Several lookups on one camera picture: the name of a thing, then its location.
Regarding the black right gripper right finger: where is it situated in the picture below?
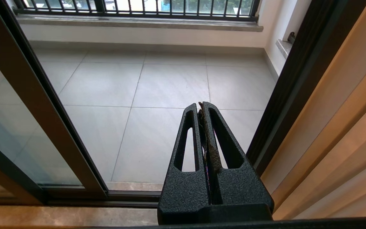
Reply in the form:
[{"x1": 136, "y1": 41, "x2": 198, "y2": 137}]
[{"x1": 202, "y1": 102, "x2": 274, "y2": 205}]

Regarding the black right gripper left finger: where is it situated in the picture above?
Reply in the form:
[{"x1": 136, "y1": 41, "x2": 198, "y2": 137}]
[{"x1": 159, "y1": 103, "x2": 209, "y2": 205}]

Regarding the sliding glass door brown frame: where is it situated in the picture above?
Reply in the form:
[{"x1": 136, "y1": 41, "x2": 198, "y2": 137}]
[{"x1": 0, "y1": 0, "x2": 109, "y2": 199}]

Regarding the dark sliding door floor track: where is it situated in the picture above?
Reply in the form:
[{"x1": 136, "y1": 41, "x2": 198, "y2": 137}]
[{"x1": 43, "y1": 186, "x2": 161, "y2": 209}]

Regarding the dark brown door jamb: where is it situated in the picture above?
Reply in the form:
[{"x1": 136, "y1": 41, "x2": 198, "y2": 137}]
[{"x1": 246, "y1": 0, "x2": 366, "y2": 177}]

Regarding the grey stone window sill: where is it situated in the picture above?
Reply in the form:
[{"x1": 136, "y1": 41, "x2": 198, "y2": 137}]
[
  {"x1": 275, "y1": 38, "x2": 293, "y2": 59},
  {"x1": 16, "y1": 14, "x2": 263, "y2": 31}
]

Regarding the dark window frame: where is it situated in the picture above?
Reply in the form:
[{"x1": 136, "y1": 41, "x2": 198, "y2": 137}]
[{"x1": 13, "y1": 0, "x2": 261, "y2": 16}]

